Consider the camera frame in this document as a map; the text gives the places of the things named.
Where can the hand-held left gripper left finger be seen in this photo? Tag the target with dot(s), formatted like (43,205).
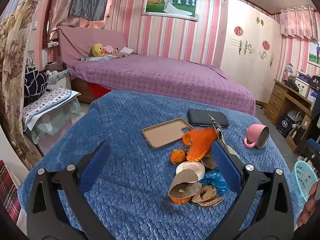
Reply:
(96,165)

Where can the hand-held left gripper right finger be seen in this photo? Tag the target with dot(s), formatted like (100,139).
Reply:
(226,170)

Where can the blue plastic bag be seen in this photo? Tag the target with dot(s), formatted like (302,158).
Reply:
(215,180)

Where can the brown cardboard scrap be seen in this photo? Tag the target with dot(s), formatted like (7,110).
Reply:
(208,161)

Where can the teal plastic basket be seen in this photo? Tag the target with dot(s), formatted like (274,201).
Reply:
(303,177)

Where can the large orange peel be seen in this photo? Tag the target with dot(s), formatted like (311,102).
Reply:
(200,145)

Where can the small whole tangerine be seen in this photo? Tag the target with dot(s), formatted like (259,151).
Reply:
(178,156)

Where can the partly peeled tangerine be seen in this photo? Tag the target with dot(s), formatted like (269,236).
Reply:
(180,200)

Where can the person's right hand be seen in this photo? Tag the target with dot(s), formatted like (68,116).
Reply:
(314,197)

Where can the cardboard box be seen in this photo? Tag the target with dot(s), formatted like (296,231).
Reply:
(301,132)

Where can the white fan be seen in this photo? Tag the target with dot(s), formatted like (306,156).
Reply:
(295,117)

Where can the dark shopping bag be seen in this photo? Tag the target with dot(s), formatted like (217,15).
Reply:
(283,125)

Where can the blue quilted blanket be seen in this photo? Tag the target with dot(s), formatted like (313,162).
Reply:
(125,130)

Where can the pink cup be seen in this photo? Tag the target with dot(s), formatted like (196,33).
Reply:
(252,132)

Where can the black phone wallet case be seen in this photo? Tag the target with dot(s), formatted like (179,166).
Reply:
(200,117)

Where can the white storage box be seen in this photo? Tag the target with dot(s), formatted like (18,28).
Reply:
(302,87)

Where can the wooden desk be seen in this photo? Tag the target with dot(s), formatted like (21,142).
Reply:
(276,97)

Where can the dark cloth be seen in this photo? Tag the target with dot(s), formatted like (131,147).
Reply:
(292,85)

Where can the tan phone case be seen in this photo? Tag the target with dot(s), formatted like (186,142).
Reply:
(162,135)

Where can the purple bag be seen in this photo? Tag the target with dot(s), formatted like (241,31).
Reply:
(303,74)

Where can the polka dot cushion stool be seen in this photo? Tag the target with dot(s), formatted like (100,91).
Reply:
(47,102)

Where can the desk lamp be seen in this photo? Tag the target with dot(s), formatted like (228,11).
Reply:
(288,70)

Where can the red plaid cloth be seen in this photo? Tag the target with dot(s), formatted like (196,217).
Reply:
(8,190)

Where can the cluttered nightstand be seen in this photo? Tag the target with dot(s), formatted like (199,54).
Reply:
(58,75)

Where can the framed couple picture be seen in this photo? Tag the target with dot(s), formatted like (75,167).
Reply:
(315,52)

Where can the black white patterned bag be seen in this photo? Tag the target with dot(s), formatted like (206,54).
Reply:
(35,82)

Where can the cream wardrobe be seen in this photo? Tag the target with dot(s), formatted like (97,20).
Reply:
(250,67)

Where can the light blue cloth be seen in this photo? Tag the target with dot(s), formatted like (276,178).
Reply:
(95,58)

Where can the purple dotted bed cover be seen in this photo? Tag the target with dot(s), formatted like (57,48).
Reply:
(162,77)

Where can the yellow duck plush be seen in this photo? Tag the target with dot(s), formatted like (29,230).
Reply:
(97,50)

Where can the pink plush toy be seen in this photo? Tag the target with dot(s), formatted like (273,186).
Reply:
(110,49)

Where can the white and brown clothes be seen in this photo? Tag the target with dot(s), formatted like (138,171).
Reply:
(126,51)

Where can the pink covered headboard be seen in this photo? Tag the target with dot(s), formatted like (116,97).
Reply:
(75,42)

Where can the white power strip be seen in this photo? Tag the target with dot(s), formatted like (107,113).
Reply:
(52,44)

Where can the floral curtain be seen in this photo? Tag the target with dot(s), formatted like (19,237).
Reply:
(12,67)

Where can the pink valance curtain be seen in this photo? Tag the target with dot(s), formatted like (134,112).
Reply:
(297,22)

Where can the pink window curtain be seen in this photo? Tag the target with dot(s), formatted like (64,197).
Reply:
(60,5)

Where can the grey hanging cloth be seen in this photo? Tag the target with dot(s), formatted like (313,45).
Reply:
(90,0)

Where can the framed wedding picture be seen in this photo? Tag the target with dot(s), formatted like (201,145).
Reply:
(170,5)

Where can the wooden bed frame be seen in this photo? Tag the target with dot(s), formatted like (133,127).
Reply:
(80,90)

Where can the wall switch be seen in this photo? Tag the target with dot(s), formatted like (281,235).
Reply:
(36,25)

